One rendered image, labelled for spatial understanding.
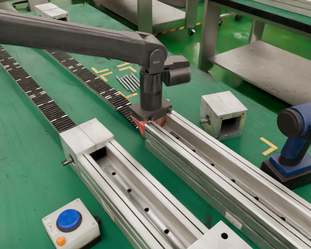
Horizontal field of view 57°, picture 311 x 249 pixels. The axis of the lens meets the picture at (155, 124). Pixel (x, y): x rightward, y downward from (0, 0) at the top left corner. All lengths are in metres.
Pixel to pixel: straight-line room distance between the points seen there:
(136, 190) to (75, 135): 0.20
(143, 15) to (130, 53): 2.56
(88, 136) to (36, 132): 0.25
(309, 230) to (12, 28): 0.66
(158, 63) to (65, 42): 0.20
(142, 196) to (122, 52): 0.31
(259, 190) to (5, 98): 0.86
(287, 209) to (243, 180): 0.10
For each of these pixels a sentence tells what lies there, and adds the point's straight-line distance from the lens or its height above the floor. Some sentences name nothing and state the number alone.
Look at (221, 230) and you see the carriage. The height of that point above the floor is 0.90.
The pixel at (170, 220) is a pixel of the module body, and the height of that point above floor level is 0.83.
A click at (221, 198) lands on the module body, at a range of 0.62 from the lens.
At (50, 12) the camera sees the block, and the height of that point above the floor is 0.87.
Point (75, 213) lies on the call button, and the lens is 0.58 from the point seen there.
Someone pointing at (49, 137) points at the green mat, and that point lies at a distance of 0.87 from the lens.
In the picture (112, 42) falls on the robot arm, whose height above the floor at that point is 1.08.
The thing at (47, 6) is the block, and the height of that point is 0.87.
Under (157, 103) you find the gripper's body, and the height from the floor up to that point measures 0.90.
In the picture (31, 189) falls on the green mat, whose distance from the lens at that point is 0.75.
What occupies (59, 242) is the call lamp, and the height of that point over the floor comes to 0.85.
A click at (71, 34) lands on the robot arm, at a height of 1.11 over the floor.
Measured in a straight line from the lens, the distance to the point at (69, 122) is 0.85.
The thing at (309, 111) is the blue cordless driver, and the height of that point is 1.00.
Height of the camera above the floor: 1.32
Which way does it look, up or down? 39 degrees down
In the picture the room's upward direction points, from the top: straight up
